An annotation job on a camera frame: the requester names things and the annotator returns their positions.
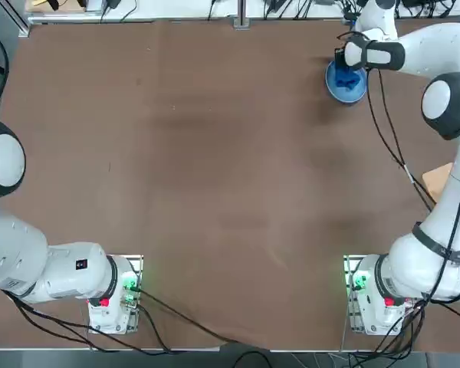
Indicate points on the aluminium frame rail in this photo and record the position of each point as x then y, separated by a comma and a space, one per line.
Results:
80, 17

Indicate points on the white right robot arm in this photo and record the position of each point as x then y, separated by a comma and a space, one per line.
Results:
425, 50

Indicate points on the wooden cup rack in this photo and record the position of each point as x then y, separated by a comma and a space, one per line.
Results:
437, 180

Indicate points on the aluminium frame post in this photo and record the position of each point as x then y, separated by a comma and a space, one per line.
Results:
241, 15

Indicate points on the black power plug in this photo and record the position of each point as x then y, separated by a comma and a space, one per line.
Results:
111, 4

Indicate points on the blue cloth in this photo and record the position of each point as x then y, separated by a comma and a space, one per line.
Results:
347, 78

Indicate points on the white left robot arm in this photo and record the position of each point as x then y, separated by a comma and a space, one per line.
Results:
73, 276

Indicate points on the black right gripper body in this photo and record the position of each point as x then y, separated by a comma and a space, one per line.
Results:
340, 57

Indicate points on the light blue plastic plate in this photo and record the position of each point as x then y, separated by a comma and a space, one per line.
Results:
345, 96

